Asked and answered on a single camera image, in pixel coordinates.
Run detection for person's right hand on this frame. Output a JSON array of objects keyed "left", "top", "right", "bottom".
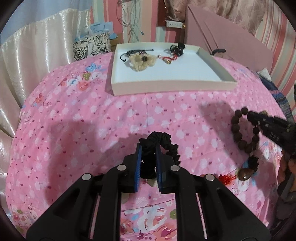
[{"left": 277, "top": 160, "right": 296, "bottom": 186}]

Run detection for red orange charm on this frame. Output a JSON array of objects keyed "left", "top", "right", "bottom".
[{"left": 218, "top": 175, "right": 237, "bottom": 186}]

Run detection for red string bracelet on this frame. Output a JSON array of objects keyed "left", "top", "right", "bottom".
[{"left": 158, "top": 53, "right": 179, "bottom": 64}]

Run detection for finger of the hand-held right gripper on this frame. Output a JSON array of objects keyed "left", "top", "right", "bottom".
[{"left": 247, "top": 111, "right": 278, "bottom": 130}]

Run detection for black cord bracelet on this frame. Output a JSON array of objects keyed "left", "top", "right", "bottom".
[{"left": 120, "top": 48, "right": 155, "bottom": 62}]

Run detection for white shallow tray box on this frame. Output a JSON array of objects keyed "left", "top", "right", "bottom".
[{"left": 111, "top": 42, "right": 238, "bottom": 96}]

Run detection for pink headboard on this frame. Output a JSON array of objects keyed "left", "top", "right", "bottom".
[{"left": 186, "top": 5, "right": 281, "bottom": 76}]

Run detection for dark knitted blanket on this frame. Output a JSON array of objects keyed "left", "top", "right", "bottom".
[{"left": 261, "top": 76, "right": 296, "bottom": 122}]

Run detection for pink patterned curtain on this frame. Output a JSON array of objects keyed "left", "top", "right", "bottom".
[{"left": 162, "top": 0, "right": 266, "bottom": 37}]

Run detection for cream frilly scrunchie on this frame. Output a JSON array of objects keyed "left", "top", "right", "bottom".
[{"left": 127, "top": 53, "right": 158, "bottom": 72}]

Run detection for brown wooden bead bracelet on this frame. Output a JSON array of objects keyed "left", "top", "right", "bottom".
[{"left": 231, "top": 107, "right": 261, "bottom": 181}]

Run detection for pink floral blanket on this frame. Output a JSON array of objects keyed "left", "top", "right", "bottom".
[{"left": 6, "top": 50, "right": 292, "bottom": 241}]

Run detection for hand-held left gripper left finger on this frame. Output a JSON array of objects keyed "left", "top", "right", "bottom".
[{"left": 26, "top": 142, "right": 142, "bottom": 241}]

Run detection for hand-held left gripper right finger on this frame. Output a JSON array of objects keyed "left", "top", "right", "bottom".
[{"left": 155, "top": 143, "right": 271, "bottom": 241}]

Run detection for white satin curtain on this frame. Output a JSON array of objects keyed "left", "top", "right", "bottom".
[{"left": 0, "top": 9, "right": 94, "bottom": 186}]

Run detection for black scrunchie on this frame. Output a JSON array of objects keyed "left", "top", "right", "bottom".
[{"left": 139, "top": 131, "right": 179, "bottom": 180}]

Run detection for white power strip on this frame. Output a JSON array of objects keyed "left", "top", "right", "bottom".
[{"left": 166, "top": 20, "right": 183, "bottom": 29}]

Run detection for blue gift bag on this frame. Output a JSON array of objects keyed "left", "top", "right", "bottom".
[{"left": 89, "top": 22, "right": 114, "bottom": 39}]

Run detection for hanging charging cables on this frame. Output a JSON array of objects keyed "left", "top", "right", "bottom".
[{"left": 117, "top": 0, "right": 146, "bottom": 42}]

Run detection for black white floral bag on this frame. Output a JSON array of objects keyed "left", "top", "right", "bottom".
[{"left": 73, "top": 32, "right": 111, "bottom": 61}]

